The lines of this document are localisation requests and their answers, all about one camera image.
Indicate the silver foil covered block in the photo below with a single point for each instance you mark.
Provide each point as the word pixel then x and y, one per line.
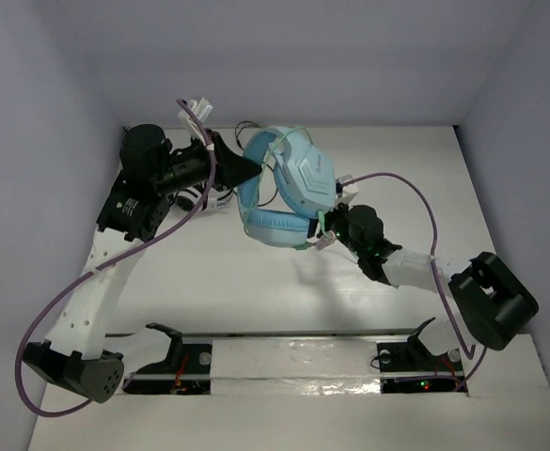
pixel 285 366

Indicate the light blue headphones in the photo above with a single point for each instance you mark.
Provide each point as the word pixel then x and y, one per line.
pixel 305 179

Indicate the white and black headphones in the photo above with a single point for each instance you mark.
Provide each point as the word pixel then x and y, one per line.
pixel 187 198

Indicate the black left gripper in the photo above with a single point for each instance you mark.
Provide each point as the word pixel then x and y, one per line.
pixel 216 162

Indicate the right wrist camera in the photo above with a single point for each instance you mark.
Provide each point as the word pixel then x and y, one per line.
pixel 346 190

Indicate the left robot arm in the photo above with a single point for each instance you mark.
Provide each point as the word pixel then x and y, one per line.
pixel 75 355

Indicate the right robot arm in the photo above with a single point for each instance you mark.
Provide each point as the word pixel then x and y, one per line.
pixel 486 304

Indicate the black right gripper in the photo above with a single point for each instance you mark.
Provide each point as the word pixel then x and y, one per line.
pixel 337 209

